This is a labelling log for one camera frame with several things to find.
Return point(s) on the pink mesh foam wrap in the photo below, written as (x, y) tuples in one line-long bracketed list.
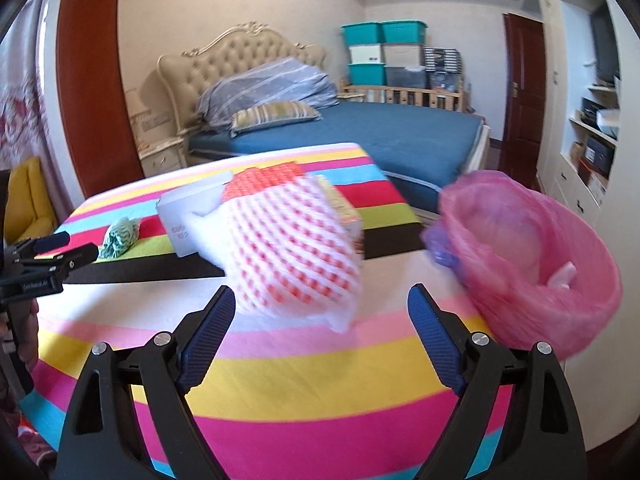
[(282, 247)]

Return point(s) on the striped colourful table cloth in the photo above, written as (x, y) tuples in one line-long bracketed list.
[(283, 399)]

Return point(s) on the teal storage bin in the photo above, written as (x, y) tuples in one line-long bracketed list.
[(367, 74), (404, 32), (358, 34)]

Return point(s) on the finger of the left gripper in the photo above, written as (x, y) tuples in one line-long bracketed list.
[(47, 242), (71, 260)]

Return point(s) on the grey storage bin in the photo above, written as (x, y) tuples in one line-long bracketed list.
[(406, 76)]

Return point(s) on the bed with blue sheet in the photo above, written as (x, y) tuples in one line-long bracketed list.
[(420, 149)]

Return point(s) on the dark wooden door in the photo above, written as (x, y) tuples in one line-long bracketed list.
[(526, 87)]

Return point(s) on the white wardrobe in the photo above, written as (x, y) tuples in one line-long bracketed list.
[(604, 383)]

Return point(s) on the beige tufted headboard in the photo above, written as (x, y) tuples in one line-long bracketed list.
[(242, 47)]

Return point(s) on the teal storage bin left top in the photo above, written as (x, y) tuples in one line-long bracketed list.
[(358, 34)]

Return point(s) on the cream bedside table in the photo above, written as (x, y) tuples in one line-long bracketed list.
[(163, 156)]

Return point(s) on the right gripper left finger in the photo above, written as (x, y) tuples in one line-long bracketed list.
[(102, 437)]

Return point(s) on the checkered bag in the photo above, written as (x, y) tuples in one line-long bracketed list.
[(442, 60)]

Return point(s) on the pink trash bag bin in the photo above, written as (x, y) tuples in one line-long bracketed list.
[(532, 268)]

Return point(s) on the white storage bin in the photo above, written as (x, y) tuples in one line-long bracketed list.
[(366, 54)]

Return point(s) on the striped small pillow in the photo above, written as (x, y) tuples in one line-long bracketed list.
[(271, 115)]

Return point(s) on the green patterned wrapper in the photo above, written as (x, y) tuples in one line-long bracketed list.
[(119, 238)]

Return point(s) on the black television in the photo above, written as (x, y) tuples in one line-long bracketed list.
[(605, 45)]

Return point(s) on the brown wooden panel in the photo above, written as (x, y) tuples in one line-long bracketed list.
[(92, 101)]

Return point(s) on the black safe box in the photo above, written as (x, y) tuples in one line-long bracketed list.
[(599, 156)]

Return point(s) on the pink floral curtain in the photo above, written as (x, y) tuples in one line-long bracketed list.
[(25, 128)]

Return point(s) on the left hand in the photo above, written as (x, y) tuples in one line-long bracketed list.
[(25, 339)]

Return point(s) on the wooden crib rail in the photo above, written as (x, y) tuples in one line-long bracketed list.
[(431, 98)]

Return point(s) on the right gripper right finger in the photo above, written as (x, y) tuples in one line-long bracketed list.
[(515, 417)]

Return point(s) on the beige storage bin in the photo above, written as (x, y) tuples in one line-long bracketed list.
[(403, 55)]

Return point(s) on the teal storage bin right top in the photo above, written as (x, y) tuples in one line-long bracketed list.
[(404, 32)]

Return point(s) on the yellow chair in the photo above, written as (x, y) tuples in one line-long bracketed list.
[(29, 212)]

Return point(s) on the teal storage bin lower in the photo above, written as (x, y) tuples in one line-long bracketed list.
[(367, 74)]

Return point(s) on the yellow white carton box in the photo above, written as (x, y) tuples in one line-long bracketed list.
[(350, 218)]

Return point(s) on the grey patterned pillow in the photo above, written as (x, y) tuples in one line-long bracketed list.
[(283, 80)]

